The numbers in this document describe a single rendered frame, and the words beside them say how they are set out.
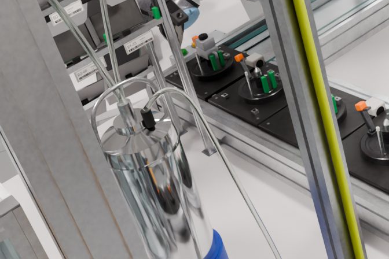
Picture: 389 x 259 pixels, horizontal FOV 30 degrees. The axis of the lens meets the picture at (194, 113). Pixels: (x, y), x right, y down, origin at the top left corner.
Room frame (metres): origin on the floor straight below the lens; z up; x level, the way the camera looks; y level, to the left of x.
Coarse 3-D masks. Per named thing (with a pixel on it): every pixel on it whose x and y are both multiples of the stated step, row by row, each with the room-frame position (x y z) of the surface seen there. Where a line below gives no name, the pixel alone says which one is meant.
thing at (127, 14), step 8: (128, 0) 1.81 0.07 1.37; (112, 8) 1.79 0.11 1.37; (120, 8) 1.80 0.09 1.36; (128, 8) 1.80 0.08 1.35; (136, 8) 1.80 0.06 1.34; (96, 16) 1.78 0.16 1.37; (112, 16) 1.78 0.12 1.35; (120, 16) 1.78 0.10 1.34; (128, 16) 1.79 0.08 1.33; (136, 16) 1.79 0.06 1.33; (88, 24) 1.83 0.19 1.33; (96, 24) 1.77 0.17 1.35; (112, 24) 1.77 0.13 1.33; (120, 24) 1.77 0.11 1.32; (128, 24) 1.78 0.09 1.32; (136, 24) 1.78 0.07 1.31; (96, 32) 1.76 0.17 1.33; (104, 32) 1.76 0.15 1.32; (112, 32) 1.76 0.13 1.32; (120, 32) 1.77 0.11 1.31; (96, 40) 1.80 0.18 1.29; (104, 40) 1.75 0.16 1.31
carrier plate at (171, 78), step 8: (224, 48) 2.17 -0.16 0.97; (232, 56) 2.09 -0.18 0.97; (192, 64) 2.13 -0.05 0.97; (232, 72) 1.99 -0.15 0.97; (240, 72) 1.97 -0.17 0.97; (168, 80) 2.08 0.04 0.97; (176, 80) 2.06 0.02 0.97; (192, 80) 2.02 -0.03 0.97; (216, 80) 1.97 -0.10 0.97; (224, 80) 1.96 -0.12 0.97; (232, 80) 1.94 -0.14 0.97; (200, 88) 1.96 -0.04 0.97; (208, 88) 1.94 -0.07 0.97; (216, 88) 1.92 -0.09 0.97; (224, 88) 1.92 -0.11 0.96; (200, 96) 1.91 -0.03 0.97; (208, 96) 1.90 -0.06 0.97
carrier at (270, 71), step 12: (252, 72) 1.95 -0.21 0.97; (264, 72) 1.92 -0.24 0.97; (276, 72) 1.90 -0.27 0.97; (240, 84) 1.90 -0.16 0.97; (252, 84) 1.84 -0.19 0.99; (264, 84) 1.77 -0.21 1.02; (276, 84) 1.78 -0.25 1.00; (216, 96) 1.88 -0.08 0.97; (240, 96) 1.80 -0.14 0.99; (252, 96) 1.77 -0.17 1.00; (264, 96) 1.76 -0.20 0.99; (276, 96) 1.75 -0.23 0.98; (228, 108) 1.79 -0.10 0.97; (240, 108) 1.77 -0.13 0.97; (252, 108) 1.75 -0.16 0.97; (264, 108) 1.73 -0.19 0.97; (276, 108) 1.71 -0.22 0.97; (252, 120) 1.69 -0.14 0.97; (264, 120) 1.67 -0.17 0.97
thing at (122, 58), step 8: (96, 0) 2.72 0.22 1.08; (88, 8) 2.59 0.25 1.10; (96, 8) 2.63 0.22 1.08; (88, 16) 2.51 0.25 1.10; (120, 48) 2.46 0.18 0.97; (104, 56) 2.46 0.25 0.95; (120, 56) 2.46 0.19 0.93; (128, 56) 2.46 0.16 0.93; (136, 56) 2.46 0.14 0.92; (120, 64) 2.46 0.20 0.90
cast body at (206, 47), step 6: (198, 36) 2.05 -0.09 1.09; (204, 36) 2.04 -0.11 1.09; (210, 36) 2.04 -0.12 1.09; (198, 42) 2.04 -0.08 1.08; (204, 42) 2.02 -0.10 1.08; (210, 42) 2.03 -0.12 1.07; (198, 48) 2.06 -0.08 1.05; (204, 48) 2.02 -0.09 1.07; (210, 48) 2.03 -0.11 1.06; (216, 48) 2.03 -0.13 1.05; (198, 54) 2.07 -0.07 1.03; (204, 54) 2.03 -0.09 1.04; (210, 54) 2.02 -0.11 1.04; (216, 54) 2.00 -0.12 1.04
